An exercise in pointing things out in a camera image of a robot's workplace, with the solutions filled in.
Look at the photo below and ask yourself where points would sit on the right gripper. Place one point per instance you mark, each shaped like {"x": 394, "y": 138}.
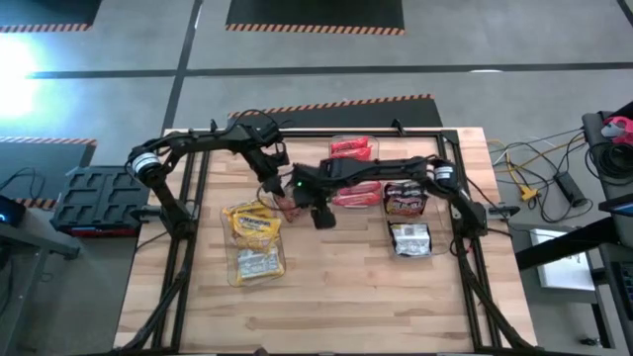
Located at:
{"x": 309, "y": 185}

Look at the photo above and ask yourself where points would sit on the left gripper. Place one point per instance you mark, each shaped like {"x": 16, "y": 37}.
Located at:
{"x": 274, "y": 160}

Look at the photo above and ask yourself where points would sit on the clear plastic bin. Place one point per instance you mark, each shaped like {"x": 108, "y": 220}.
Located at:
{"x": 227, "y": 269}
{"x": 436, "y": 217}
{"x": 373, "y": 143}

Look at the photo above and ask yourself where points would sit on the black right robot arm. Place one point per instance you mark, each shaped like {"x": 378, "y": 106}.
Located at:
{"x": 395, "y": 169}

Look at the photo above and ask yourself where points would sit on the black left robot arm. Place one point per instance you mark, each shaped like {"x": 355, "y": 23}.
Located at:
{"x": 207, "y": 141}

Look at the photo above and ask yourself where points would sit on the black hazard-striped floor mat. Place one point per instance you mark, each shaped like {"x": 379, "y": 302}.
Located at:
{"x": 49, "y": 153}
{"x": 346, "y": 116}
{"x": 49, "y": 12}
{"x": 316, "y": 12}

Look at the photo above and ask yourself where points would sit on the black tray left of table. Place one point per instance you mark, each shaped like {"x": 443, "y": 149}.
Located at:
{"x": 99, "y": 198}

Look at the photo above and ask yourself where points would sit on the black diagonal beam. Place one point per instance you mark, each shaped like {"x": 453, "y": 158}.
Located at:
{"x": 569, "y": 244}

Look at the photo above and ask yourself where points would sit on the white box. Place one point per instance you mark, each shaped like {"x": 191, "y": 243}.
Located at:
{"x": 564, "y": 274}

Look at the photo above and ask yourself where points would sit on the black power brick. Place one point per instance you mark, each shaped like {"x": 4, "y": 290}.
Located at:
{"x": 571, "y": 189}

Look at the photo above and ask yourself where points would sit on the grey side desk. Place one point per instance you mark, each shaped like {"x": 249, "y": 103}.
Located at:
{"x": 29, "y": 240}

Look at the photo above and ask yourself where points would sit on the black device with blue light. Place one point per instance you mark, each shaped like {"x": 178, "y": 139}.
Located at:
{"x": 12, "y": 210}

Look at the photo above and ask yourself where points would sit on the grey equipment cart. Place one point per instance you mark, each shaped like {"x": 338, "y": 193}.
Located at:
{"x": 592, "y": 129}

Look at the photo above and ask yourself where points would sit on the small black floor object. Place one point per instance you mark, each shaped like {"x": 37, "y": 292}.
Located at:
{"x": 588, "y": 341}

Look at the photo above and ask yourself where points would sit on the dark tablet screen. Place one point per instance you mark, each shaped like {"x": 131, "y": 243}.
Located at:
{"x": 620, "y": 207}

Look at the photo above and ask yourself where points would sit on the pink and white tool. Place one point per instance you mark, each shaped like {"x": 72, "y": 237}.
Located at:
{"x": 618, "y": 126}

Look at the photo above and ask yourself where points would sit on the dark keyboard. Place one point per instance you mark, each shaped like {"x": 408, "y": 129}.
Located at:
{"x": 625, "y": 287}

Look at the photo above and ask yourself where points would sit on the black frame knob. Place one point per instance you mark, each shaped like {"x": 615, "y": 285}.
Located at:
{"x": 395, "y": 124}
{"x": 212, "y": 124}

